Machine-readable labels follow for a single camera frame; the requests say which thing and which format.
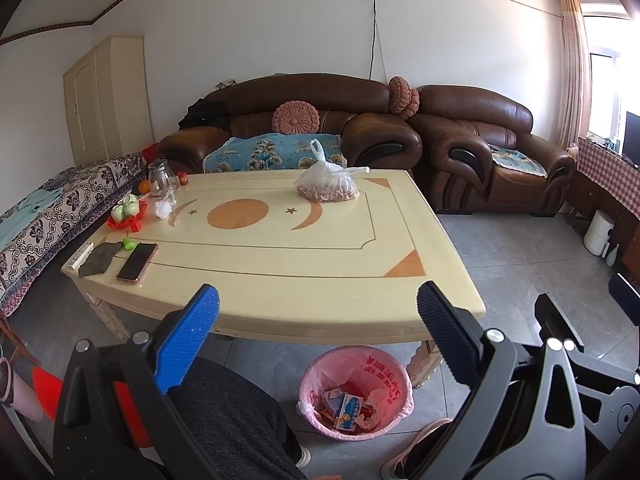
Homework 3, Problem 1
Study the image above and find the small blue cartoon box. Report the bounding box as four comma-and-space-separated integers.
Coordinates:
334, 394, 365, 431

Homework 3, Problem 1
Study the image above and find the cream wardrobe cabinet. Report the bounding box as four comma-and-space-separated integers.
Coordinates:
62, 35, 155, 166

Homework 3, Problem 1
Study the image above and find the pink curtain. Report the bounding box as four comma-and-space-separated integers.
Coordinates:
557, 0, 593, 148

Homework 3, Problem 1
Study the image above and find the black monitor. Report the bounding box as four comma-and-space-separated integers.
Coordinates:
624, 111, 640, 168

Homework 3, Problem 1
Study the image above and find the window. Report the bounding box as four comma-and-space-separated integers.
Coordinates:
582, 5, 626, 143

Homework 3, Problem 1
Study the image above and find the red plastic stool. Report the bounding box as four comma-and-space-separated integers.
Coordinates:
30, 365, 151, 448

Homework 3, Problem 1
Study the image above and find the red checkered tablecloth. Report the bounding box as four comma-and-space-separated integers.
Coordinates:
577, 136, 640, 205

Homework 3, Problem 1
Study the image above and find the glass jug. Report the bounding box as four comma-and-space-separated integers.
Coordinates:
147, 158, 178, 197

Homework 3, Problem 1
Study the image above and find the black wall cable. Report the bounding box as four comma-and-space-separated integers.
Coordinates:
369, 0, 397, 81

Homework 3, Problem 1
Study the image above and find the purple floral patterned blanket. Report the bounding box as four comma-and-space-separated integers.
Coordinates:
0, 152, 151, 318

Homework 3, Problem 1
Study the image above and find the red tray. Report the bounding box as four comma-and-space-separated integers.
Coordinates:
106, 200, 149, 231

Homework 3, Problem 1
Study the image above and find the white tissue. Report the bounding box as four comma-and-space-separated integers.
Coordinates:
365, 385, 397, 428

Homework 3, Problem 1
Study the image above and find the teal cloth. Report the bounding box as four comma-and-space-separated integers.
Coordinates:
0, 187, 63, 251

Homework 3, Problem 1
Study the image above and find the smartphone with pink case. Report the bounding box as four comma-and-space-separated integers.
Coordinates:
116, 242, 159, 282

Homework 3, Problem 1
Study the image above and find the white air fryer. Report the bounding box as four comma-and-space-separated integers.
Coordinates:
584, 210, 617, 257

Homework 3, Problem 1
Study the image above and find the brown wooden chair frame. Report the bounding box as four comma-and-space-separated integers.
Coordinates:
0, 317, 41, 366

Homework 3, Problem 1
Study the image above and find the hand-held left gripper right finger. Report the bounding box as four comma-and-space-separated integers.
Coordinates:
416, 281, 586, 480

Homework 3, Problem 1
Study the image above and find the clear plastic bag of peanuts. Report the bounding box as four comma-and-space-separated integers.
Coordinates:
294, 139, 371, 203

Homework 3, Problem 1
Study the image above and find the cream coffee table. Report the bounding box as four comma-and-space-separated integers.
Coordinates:
61, 169, 487, 388

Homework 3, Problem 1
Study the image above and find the light blue drink carton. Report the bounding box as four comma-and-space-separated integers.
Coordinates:
321, 390, 347, 415

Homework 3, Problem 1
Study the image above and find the brown leather armchair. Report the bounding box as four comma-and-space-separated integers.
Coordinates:
410, 85, 576, 217

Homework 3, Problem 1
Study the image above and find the round pink knitted cushion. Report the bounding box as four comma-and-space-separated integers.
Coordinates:
272, 101, 321, 136

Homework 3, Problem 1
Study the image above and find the pink lined trash bin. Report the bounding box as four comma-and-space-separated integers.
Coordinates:
298, 345, 416, 443

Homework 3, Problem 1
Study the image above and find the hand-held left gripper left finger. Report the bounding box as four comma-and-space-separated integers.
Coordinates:
53, 284, 221, 480

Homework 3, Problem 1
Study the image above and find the blue floral sofa cover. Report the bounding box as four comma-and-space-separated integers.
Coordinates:
202, 133, 347, 172

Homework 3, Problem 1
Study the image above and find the black cloth pouch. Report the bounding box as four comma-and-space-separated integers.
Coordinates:
77, 241, 124, 278

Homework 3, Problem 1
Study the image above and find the pale blue armchair seat cover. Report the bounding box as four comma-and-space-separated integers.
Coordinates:
489, 144, 548, 178

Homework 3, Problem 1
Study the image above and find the long brown leather sofa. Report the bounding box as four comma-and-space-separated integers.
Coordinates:
157, 73, 423, 173

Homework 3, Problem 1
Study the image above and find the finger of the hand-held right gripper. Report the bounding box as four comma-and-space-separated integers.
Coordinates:
534, 294, 585, 353
607, 274, 640, 313

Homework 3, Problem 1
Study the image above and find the white remote control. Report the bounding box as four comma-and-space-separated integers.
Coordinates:
70, 242, 95, 269

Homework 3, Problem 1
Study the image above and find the black clothing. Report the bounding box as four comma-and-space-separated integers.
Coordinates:
178, 98, 231, 131

